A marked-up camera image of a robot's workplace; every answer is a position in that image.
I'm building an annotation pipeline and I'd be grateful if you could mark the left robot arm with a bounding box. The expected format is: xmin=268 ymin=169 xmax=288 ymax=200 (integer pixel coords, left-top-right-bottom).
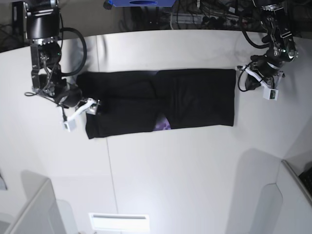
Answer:
xmin=237 ymin=0 xmax=298 ymax=92

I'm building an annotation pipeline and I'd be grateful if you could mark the white partition panel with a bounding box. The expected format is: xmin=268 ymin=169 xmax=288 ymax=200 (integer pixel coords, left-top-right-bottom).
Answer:
xmin=250 ymin=160 xmax=312 ymax=234

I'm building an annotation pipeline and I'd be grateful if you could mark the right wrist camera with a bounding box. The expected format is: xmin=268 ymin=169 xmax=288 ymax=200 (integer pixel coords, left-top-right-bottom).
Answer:
xmin=61 ymin=120 xmax=77 ymax=132

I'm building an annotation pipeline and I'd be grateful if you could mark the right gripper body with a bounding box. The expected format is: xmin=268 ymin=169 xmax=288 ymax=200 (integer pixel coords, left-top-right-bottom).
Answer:
xmin=55 ymin=84 xmax=100 ymax=122

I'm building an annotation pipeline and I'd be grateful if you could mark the white monitor back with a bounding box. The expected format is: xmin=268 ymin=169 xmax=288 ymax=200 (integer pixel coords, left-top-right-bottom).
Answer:
xmin=0 ymin=178 xmax=69 ymax=234

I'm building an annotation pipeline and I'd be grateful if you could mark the blue box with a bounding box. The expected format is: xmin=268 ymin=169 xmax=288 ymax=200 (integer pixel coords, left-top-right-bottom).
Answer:
xmin=108 ymin=0 xmax=175 ymax=7

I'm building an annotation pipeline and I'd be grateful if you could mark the white power strip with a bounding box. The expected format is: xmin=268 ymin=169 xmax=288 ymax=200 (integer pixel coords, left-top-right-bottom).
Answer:
xmin=170 ymin=13 xmax=239 ymax=26

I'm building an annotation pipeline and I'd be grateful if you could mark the black T-shirt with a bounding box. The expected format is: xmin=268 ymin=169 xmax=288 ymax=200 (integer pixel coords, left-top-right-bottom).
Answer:
xmin=76 ymin=69 xmax=236 ymax=139

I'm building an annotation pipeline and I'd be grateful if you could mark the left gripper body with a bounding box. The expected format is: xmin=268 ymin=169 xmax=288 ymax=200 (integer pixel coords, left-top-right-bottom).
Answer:
xmin=236 ymin=55 xmax=285 ymax=92

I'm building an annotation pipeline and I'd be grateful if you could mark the black keyboard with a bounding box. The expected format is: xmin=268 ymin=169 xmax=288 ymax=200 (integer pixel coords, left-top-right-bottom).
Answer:
xmin=299 ymin=168 xmax=312 ymax=195

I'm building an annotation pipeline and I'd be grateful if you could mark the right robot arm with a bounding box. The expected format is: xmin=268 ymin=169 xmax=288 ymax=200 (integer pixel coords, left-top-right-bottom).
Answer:
xmin=23 ymin=0 xmax=100 ymax=124

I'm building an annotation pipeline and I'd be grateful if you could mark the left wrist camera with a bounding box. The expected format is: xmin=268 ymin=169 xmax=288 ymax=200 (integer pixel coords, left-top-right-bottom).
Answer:
xmin=263 ymin=88 xmax=278 ymax=100

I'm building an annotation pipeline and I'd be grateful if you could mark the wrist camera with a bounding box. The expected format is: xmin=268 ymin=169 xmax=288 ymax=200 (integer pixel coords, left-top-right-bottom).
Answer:
xmin=263 ymin=88 xmax=278 ymax=100
xmin=61 ymin=120 xmax=77 ymax=132

